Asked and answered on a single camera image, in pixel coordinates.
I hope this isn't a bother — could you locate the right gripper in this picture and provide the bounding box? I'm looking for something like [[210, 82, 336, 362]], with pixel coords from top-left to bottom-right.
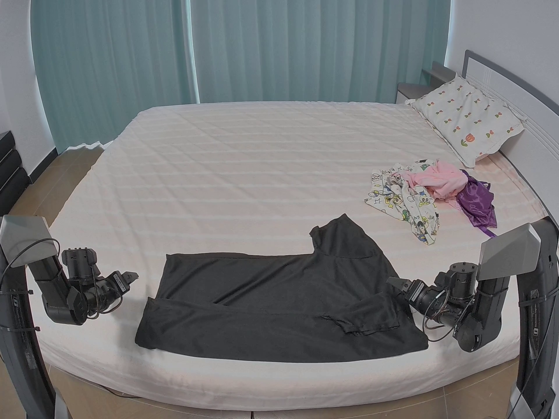
[[404, 279, 438, 317]]

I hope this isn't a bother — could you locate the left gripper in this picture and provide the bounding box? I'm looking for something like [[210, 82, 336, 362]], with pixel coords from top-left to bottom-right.
[[106, 270, 130, 298]]

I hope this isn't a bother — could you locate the black T-shirt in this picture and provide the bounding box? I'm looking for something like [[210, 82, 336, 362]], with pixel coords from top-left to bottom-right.
[[135, 214, 429, 363]]

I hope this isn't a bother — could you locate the bed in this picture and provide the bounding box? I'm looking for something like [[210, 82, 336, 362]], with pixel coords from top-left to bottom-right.
[[26, 50, 559, 414]]

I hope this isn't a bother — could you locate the white printed pyjama garment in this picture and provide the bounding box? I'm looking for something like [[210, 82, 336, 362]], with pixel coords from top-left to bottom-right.
[[365, 159, 441, 247]]

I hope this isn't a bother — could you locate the purple garment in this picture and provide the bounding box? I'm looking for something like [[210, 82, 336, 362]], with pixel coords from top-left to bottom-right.
[[454, 169, 498, 239]]

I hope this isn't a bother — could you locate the pink garment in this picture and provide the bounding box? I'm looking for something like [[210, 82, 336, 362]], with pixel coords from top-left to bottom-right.
[[393, 161, 468, 202]]

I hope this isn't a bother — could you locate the black chest of drawers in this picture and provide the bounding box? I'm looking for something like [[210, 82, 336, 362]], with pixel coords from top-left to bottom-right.
[[0, 130, 32, 217]]

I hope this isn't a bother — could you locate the white printed pillow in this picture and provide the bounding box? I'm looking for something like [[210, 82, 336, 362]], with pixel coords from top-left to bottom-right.
[[406, 73, 527, 168]]

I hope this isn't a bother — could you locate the grey white bedside table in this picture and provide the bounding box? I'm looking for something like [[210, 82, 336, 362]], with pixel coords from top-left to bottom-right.
[[397, 61, 457, 104]]

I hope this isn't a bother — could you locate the blue-green curtain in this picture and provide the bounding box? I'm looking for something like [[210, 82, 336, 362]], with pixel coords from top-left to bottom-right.
[[190, 0, 451, 104], [31, 0, 201, 152]]

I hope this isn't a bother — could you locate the black cable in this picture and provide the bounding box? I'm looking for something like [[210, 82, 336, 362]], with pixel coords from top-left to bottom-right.
[[9, 237, 61, 271]]

